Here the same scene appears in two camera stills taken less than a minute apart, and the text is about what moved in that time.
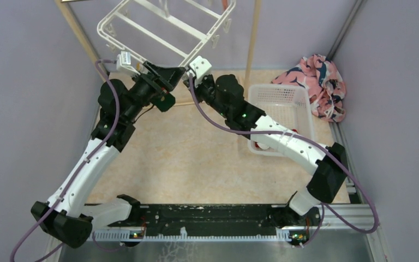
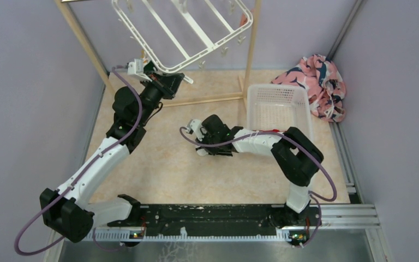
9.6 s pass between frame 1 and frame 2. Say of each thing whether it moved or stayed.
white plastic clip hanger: moved
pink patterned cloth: stayed
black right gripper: moved
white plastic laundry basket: stayed
